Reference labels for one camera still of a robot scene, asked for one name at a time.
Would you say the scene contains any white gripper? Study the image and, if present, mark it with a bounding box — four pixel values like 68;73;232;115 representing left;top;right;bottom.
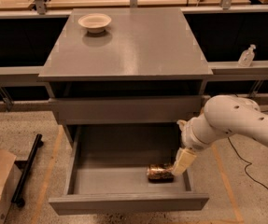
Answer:
172;119;208;176

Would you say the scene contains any orange drink can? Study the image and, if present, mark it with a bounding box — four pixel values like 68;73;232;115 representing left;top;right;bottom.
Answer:
147;163;174;182

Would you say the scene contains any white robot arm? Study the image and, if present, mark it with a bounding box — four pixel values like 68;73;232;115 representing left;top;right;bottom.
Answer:
172;95;268;175

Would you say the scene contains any closed grey top drawer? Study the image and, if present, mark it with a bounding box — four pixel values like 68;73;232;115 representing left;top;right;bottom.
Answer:
49;96;201;125

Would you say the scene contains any grey drawer cabinet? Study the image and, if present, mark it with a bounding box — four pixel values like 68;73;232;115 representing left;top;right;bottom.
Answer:
38;7;211;141

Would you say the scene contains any open grey middle drawer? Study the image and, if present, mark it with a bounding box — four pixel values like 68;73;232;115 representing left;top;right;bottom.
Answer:
49;123;209;215

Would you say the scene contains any clear sanitizer pump bottle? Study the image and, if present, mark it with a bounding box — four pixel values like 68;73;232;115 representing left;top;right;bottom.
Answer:
238;44;256;67

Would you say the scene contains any white paper bowl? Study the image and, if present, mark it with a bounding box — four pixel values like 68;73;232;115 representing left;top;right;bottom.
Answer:
78;13;112;34

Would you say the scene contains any black floor cable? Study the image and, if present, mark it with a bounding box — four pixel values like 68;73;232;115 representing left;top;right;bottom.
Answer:
226;137;268;197

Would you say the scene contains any grey metal rail frame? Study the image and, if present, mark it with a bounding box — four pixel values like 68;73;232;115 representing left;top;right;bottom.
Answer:
0;7;268;86

